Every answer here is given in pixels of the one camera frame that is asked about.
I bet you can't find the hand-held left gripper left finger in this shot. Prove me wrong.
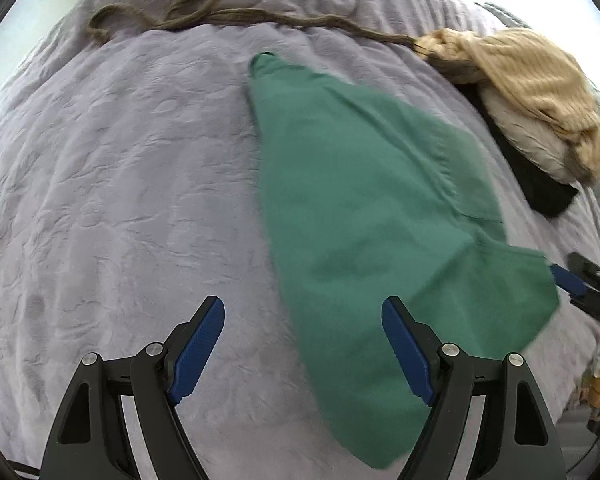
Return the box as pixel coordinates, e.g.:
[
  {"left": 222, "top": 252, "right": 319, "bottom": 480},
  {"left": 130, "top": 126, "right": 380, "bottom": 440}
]
[{"left": 40, "top": 296, "right": 226, "bottom": 480}]

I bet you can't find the lilac textured blanket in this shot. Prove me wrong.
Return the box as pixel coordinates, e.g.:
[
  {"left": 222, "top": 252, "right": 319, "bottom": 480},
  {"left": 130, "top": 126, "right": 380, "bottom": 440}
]
[{"left": 0, "top": 0, "right": 600, "bottom": 480}]

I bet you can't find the olive knitted cord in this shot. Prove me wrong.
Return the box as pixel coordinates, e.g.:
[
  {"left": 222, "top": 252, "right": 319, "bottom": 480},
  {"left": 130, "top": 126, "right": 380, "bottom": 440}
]
[{"left": 87, "top": 0, "right": 431, "bottom": 59}]

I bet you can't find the white cable-knit sweater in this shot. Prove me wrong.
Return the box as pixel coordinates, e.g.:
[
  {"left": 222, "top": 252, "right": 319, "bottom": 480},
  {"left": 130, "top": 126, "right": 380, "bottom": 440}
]
[{"left": 480, "top": 85, "right": 588, "bottom": 184}]

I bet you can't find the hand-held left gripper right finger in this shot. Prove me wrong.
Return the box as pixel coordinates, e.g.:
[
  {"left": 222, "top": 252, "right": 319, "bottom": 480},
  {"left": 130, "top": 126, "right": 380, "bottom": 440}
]
[{"left": 381, "top": 296, "right": 566, "bottom": 480}]

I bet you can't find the black garment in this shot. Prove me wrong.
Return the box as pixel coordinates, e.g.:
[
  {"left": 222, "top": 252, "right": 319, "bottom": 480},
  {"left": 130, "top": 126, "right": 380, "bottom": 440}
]
[{"left": 452, "top": 80, "right": 579, "bottom": 219}]

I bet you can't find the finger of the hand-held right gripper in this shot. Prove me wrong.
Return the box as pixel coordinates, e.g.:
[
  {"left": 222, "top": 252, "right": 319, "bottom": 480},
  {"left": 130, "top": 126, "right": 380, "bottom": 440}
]
[
  {"left": 567, "top": 252, "right": 600, "bottom": 282},
  {"left": 549, "top": 263, "right": 590, "bottom": 298}
]

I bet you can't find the beige ribbed knit garment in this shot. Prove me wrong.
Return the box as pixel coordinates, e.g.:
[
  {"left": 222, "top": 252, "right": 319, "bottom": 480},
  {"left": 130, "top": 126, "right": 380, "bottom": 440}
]
[{"left": 414, "top": 27, "right": 600, "bottom": 182}]

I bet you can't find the green button-up shirt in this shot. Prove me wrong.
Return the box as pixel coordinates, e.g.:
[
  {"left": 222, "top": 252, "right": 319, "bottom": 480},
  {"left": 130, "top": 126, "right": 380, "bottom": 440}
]
[{"left": 247, "top": 52, "right": 561, "bottom": 471}]

